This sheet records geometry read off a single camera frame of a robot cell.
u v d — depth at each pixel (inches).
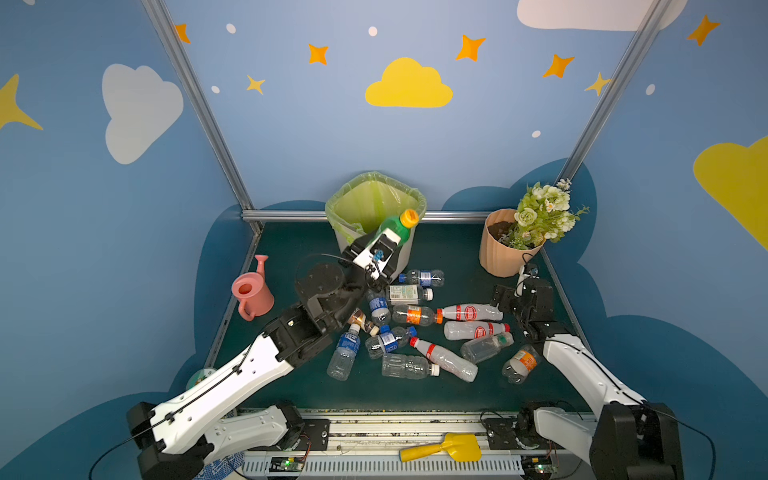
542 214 34.8
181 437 14.8
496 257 38.8
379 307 36.6
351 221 31.8
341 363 31.9
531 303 25.8
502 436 29.1
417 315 35.8
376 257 17.6
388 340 33.8
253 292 34.2
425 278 39.7
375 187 38.5
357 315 35.8
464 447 28.2
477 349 34.1
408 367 31.7
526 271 30.3
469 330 34.4
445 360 32.4
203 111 33.6
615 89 32.3
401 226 20.3
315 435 29.4
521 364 32.4
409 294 38.7
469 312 36.5
